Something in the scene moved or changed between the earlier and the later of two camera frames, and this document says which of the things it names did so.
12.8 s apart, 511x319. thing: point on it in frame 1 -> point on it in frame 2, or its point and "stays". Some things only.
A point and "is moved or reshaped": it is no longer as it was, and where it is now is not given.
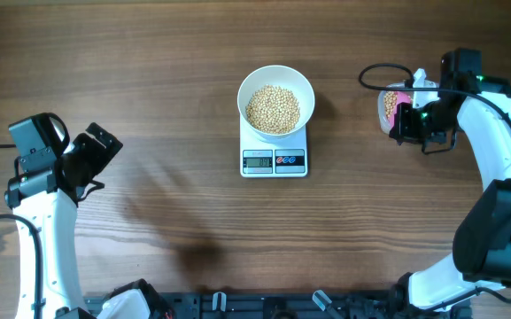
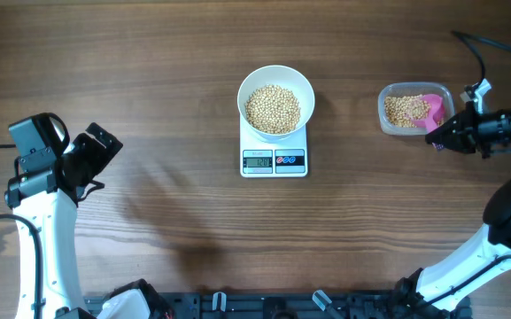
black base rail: x=292 y=305 stays
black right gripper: x=403 y=130 -> x=465 y=136
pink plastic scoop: x=401 y=97 is moved or reshaped
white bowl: x=275 y=103 stays
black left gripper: x=102 y=159 stays
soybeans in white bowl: x=272 y=109 stays
